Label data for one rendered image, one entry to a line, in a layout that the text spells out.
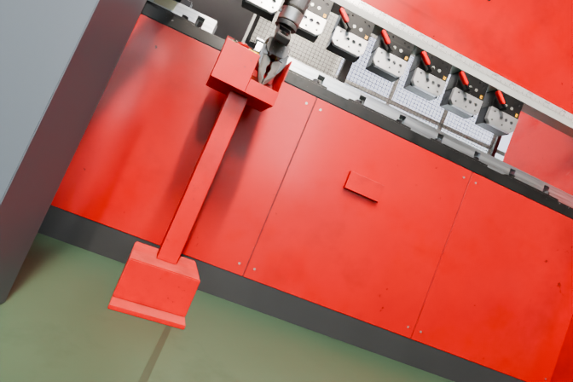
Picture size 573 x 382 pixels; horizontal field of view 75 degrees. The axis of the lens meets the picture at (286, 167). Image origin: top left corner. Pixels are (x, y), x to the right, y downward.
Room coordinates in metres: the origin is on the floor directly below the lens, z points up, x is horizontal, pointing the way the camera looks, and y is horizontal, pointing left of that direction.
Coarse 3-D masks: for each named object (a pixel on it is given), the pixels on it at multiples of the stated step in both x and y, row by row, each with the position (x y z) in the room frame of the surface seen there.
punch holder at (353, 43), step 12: (348, 12) 1.52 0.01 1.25; (336, 24) 1.55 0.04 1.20; (360, 24) 1.53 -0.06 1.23; (372, 24) 1.53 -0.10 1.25; (336, 36) 1.51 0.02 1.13; (348, 36) 1.52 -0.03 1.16; (360, 36) 1.53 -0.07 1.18; (336, 48) 1.54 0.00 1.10; (348, 48) 1.52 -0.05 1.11; (360, 48) 1.53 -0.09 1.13; (348, 60) 1.61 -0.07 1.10
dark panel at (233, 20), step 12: (192, 0) 1.93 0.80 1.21; (204, 0) 1.94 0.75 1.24; (216, 0) 1.95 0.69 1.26; (228, 0) 1.96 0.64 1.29; (240, 0) 1.97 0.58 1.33; (204, 12) 1.94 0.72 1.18; (216, 12) 1.95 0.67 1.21; (228, 12) 1.96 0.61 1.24; (240, 12) 1.97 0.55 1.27; (228, 24) 1.97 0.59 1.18; (240, 24) 1.98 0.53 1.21; (240, 36) 1.98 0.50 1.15
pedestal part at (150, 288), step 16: (144, 256) 1.08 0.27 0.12; (128, 272) 1.02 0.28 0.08; (144, 272) 1.03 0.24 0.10; (160, 272) 1.04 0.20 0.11; (176, 272) 1.06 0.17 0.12; (192, 272) 1.12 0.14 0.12; (128, 288) 1.02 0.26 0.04; (144, 288) 1.03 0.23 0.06; (160, 288) 1.05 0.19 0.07; (176, 288) 1.06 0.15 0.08; (192, 288) 1.07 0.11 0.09; (112, 304) 0.97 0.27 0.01; (128, 304) 1.01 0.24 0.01; (144, 304) 1.04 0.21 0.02; (160, 304) 1.05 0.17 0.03; (176, 304) 1.06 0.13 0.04; (160, 320) 1.01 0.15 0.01; (176, 320) 1.03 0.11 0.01
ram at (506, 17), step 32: (384, 0) 1.54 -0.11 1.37; (416, 0) 1.56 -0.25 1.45; (448, 0) 1.58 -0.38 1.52; (480, 0) 1.61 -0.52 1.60; (512, 0) 1.63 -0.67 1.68; (544, 0) 1.66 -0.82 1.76; (448, 32) 1.59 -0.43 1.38; (480, 32) 1.62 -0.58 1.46; (512, 32) 1.64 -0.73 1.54; (544, 32) 1.67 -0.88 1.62; (480, 64) 1.63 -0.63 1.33; (512, 64) 1.65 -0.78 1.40; (544, 64) 1.68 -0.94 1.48; (512, 96) 1.66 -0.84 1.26; (544, 96) 1.69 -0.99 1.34
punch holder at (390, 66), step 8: (376, 40) 1.61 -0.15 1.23; (392, 40) 1.55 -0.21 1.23; (400, 40) 1.56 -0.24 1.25; (376, 48) 1.57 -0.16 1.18; (384, 48) 1.55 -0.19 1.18; (400, 48) 1.56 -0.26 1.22; (408, 48) 1.57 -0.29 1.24; (376, 56) 1.54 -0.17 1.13; (384, 56) 1.55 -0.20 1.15; (392, 56) 1.56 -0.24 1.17; (400, 56) 1.56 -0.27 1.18; (408, 56) 1.57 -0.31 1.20; (368, 64) 1.60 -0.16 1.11; (376, 64) 1.55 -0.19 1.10; (384, 64) 1.55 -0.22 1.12; (392, 64) 1.56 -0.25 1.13; (400, 64) 1.57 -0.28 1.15; (376, 72) 1.62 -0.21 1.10; (384, 72) 1.59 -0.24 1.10; (392, 72) 1.56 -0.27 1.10; (400, 72) 1.57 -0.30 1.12; (392, 80) 1.63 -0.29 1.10
